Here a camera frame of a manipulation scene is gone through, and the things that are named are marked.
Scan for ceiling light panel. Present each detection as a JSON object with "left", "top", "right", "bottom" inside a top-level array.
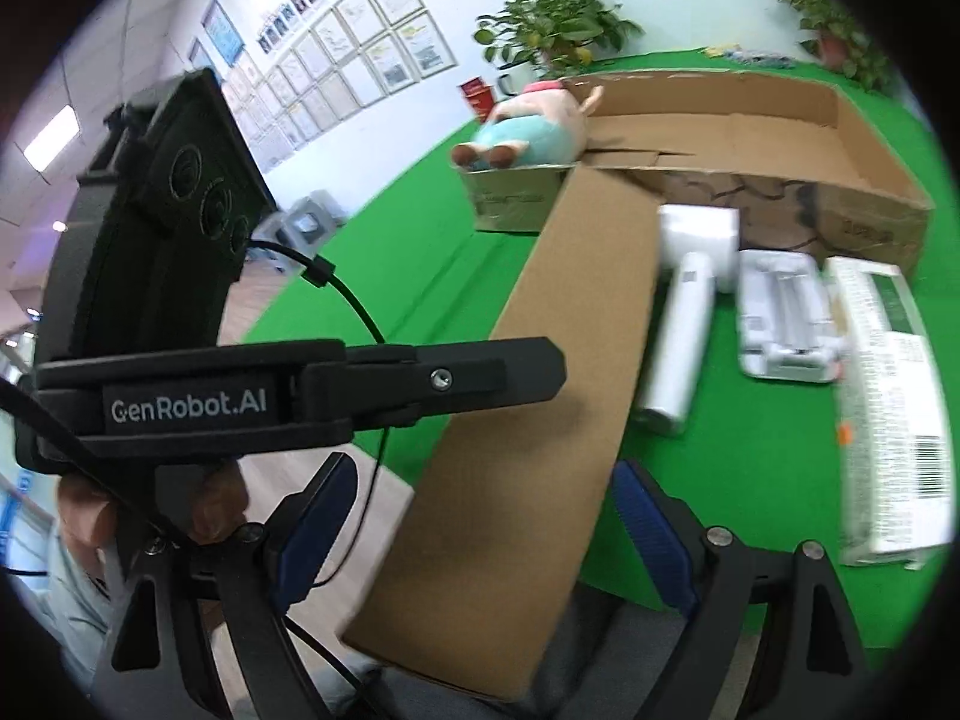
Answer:
[{"left": 25, "top": 103, "right": 80, "bottom": 167}]

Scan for bushy potted plant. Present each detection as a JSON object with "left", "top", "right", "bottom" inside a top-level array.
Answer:
[{"left": 472, "top": 0, "right": 646, "bottom": 81}]

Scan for white handheld vacuum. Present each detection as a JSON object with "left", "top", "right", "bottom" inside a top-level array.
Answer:
[{"left": 630, "top": 204, "right": 743, "bottom": 437}]

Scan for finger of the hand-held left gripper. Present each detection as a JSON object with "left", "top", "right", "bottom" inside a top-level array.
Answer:
[{"left": 302, "top": 337, "right": 568, "bottom": 434}]

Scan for green tablecloth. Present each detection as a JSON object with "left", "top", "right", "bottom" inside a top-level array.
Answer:
[{"left": 240, "top": 49, "right": 960, "bottom": 651}]

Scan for wall of framed certificates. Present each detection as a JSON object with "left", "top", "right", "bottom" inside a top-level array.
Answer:
[{"left": 187, "top": 0, "right": 458, "bottom": 167}]

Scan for red paper cup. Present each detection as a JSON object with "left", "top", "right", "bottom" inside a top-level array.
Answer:
[{"left": 459, "top": 77, "right": 498, "bottom": 125}]

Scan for white and green carton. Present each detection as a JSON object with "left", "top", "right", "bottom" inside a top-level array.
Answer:
[{"left": 825, "top": 256, "right": 956, "bottom": 571}]

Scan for pig plush toy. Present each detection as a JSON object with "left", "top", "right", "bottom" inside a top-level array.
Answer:
[{"left": 450, "top": 79, "right": 605, "bottom": 170}]

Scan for white accessory tray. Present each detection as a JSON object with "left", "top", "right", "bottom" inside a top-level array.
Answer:
[{"left": 737, "top": 249, "right": 850, "bottom": 385}]

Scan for large cardboard box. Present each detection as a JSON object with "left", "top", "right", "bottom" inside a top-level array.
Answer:
[{"left": 457, "top": 71, "right": 936, "bottom": 280}]

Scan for long cardboard insert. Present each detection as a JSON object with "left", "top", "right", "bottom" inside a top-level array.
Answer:
[{"left": 341, "top": 163, "right": 666, "bottom": 704}]

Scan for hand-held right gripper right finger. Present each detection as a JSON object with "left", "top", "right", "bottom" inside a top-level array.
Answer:
[{"left": 610, "top": 460, "right": 876, "bottom": 720}]

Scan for person's left hand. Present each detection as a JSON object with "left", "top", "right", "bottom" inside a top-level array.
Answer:
[{"left": 58, "top": 461, "right": 250, "bottom": 565}]

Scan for blue framed poster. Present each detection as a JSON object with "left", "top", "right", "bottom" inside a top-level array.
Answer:
[{"left": 201, "top": 0, "right": 248, "bottom": 66}]

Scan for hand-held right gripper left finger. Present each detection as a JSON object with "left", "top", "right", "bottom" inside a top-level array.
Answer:
[{"left": 90, "top": 454, "right": 359, "bottom": 720}]

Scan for grey plastic stools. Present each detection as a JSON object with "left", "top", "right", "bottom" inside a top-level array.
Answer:
[{"left": 251, "top": 195, "right": 347, "bottom": 272}]

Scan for black cable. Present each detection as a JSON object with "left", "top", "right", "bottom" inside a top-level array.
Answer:
[{"left": 247, "top": 238, "right": 392, "bottom": 593}]

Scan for potted plant in terracotta pot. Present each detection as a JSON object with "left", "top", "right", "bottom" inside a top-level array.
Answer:
[{"left": 754, "top": 0, "right": 899, "bottom": 96}]

